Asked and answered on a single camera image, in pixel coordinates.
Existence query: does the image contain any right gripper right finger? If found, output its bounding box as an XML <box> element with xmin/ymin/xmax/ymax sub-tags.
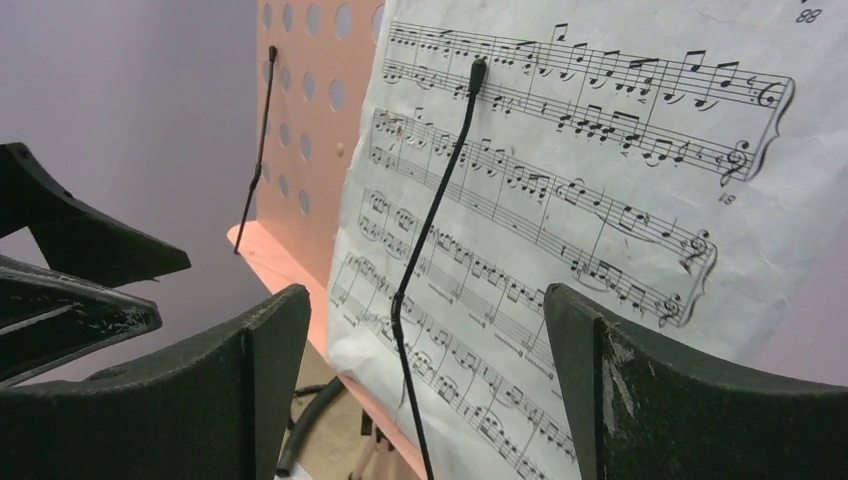
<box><xmin>543</xmin><ymin>283</ymin><xmax>847</xmax><ymax>479</ymax></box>

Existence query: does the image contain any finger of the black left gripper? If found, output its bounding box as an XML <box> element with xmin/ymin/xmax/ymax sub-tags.
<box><xmin>1</xmin><ymin>256</ymin><xmax>162</xmax><ymax>387</ymax></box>
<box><xmin>1</xmin><ymin>142</ymin><xmax>191</xmax><ymax>287</ymax></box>

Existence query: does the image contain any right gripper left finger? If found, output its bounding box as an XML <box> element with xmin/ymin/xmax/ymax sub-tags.
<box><xmin>1</xmin><ymin>284</ymin><xmax>311</xmax><ymax>479</ymax></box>

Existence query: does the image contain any sheet music page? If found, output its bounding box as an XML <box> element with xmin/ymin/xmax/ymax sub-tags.
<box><xmin>327</xmin><ymin>1</ymin><xmax>847</xmax><ymax>479</ymax></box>

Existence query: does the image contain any pink folding music stand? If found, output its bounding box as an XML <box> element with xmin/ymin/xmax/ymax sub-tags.
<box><xmin>227</xmin><ymin>0</ymin><xmax>439</xmax><ymax>480</ymax></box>

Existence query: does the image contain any black curved hose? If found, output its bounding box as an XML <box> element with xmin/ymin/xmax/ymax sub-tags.
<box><xmin>274</xmin><ymin>376</ymin><xmax>347</xmax><ymax>478</ymax></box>

